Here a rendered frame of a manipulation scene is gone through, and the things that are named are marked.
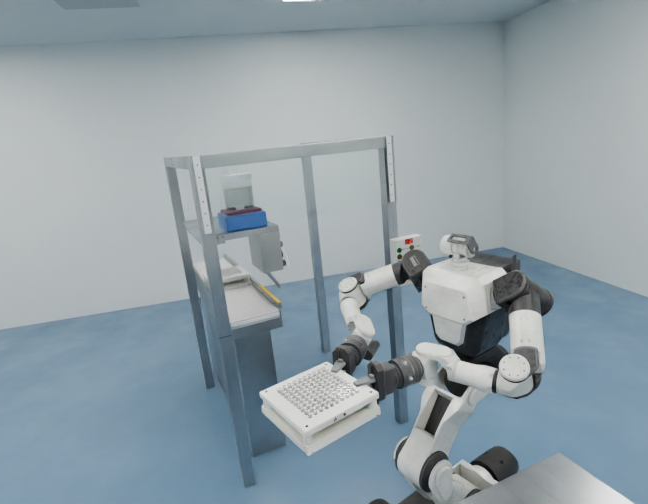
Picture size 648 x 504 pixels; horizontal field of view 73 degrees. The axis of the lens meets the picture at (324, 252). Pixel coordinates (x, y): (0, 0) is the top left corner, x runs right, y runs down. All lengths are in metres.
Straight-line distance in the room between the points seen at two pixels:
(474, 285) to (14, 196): 5.01
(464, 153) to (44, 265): 5.20
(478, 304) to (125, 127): 4.51
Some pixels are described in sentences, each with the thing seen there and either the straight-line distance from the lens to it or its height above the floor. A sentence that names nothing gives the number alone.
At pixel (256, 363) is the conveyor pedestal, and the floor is 0.56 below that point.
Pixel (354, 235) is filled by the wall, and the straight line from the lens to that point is 5.64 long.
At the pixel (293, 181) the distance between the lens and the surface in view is 2.11.
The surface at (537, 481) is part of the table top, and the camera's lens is 1.34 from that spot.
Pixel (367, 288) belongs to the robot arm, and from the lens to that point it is 1.76.
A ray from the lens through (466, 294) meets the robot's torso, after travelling 1.50.
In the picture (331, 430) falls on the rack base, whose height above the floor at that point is 0.98.
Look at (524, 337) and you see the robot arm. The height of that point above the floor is 1.12.
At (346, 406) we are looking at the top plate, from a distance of 1.23.
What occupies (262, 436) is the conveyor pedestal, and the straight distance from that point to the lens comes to 2.74.
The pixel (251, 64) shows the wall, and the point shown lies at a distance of 5.38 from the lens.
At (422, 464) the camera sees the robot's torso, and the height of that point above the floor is 0.62.
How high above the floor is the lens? 1.72
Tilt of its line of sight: 14 degrees down
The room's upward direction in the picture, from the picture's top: 6 degrees counter-clockwise
